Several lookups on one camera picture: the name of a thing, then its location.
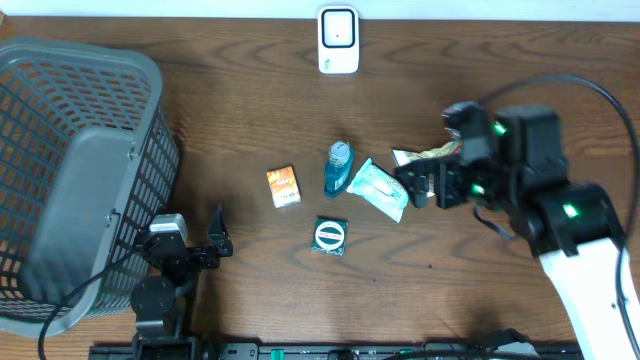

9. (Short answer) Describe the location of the yellow orange snack bag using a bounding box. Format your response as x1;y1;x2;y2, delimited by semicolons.
392;140;462;200

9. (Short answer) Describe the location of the mint green wet wipes pack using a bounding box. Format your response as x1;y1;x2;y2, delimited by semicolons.
346;158;409;223

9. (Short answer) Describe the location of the orange small box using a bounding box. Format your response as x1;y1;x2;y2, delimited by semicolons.
267;166;301;208

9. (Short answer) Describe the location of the green white small box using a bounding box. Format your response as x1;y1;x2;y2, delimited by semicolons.
311;217;349;256

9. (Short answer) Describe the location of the teal mouthwash bottle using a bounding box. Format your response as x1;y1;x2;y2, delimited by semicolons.
324;141;355;198

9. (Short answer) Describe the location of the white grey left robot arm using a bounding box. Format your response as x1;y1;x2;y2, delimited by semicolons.
130;205;233;360

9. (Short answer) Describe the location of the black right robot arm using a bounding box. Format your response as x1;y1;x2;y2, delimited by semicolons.
394;102;639;359

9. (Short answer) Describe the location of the white barcode scanner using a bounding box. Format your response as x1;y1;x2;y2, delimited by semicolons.
317;6;360;75

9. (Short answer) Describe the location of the dark grey plastic basket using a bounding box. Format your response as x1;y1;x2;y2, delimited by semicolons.
1;38;179;337

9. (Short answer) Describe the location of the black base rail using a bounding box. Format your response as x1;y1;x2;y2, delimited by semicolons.
89;341;586;360

